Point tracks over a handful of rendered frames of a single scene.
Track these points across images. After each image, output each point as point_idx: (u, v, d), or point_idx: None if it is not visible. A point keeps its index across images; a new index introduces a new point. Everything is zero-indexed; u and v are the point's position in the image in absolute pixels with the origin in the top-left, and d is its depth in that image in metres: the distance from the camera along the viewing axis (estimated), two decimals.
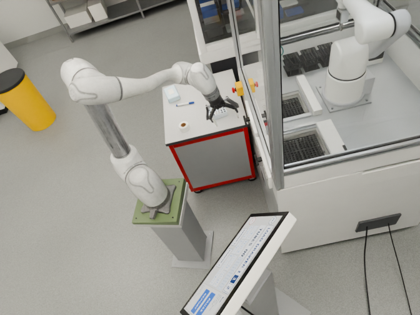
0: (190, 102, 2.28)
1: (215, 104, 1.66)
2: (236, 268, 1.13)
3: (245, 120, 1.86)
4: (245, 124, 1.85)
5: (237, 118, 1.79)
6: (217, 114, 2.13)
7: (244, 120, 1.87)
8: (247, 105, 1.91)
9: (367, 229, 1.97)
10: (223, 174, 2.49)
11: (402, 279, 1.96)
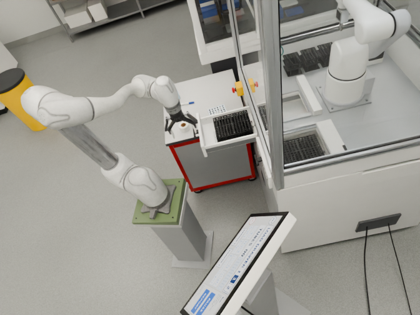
0: (190, 102, 2.28)
1: (175, 118, 1.70)
2: (236, 268, 1.13)
3: (194, 133, 1.89)
4: (194, 136, 1.88)
5: (195, 133, 1.85)
6: (217, 114, 2.13)
7: (193, 132, 1.89)
8: (197, 117, 1.94)
9: (367, 229, 1.97)
10: (223, 174, 2.49)
11: (402, 279, 1.96)
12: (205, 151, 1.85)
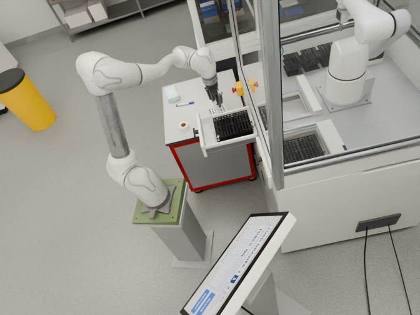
0: (190, 102, 2.28)
1: (207, 89, 1.79)
2: (236, 268, 1.13)
3: (194, 133, 1.89)
4: (194, 136, 1.88)
5: (218, 111, 1.96)
6: (217, 114, 2.13)
7: (193, 132, 1.89)
8: (197, 117, 1.94)
9: (367, 229, 1.97)
10: (223, 174, 2.49)
11: (402, 279, 1.96)
12: (205, 151, 1.85)
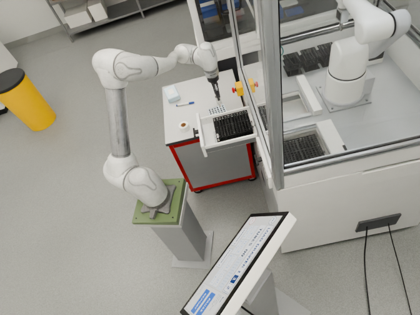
0: (190, 102, 2.28)
1: (207, 80, 1.94)
2: (236, 268, 1.13)
3: (194, 133, 1.89)
4: (194, 136, 1.88)
5: (217, 103, 2.09)
6: (217, 114, 2.13)
7: (193, 132, 1.89)
8: (197, 117, 1.94)
9: (367, 229, 1.97)
10: (223, 174, 2.49)
11: (402, 279, 1.96)
12: (205, 151, 1.85)
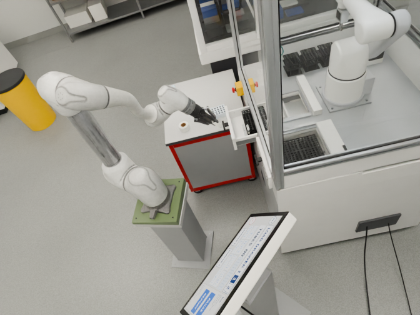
0: None
1: (195, 115, 1.74)
2: (236, 268, 1.13)
3: (224, 125, 1.87)
4: (224, 129, 1.86)
5: (220, 127, 1.88)
6: (217, 114, 2.13)
7: (222, 125, 1.88)
8: (226, 110, 1.93)
9: (367, 229, 1.97)
10: (223, 174, 2.49)
11: (402, 279, 1.96)
12: (235, 144, 1.83)
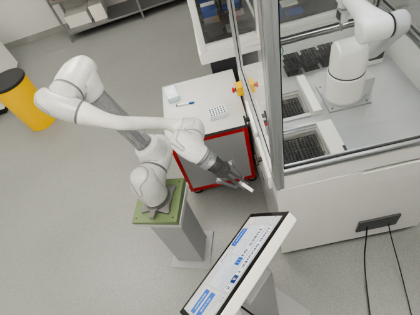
0: (190, 102, 2.28)
1: (219, 168, 1.33)
2: (236, 268, 1.13)
3: (245, 120, 1.86)
4: (245, 124, 1.85)
5: (252, 190, 1.42)
6: (217, 114, 2.13)
7: (244, 120, 1.87)
8: (247, 105, 1.91)
9: (367, 229, 1.97)
10: None
11: (402, 279, 1.96)
12: None
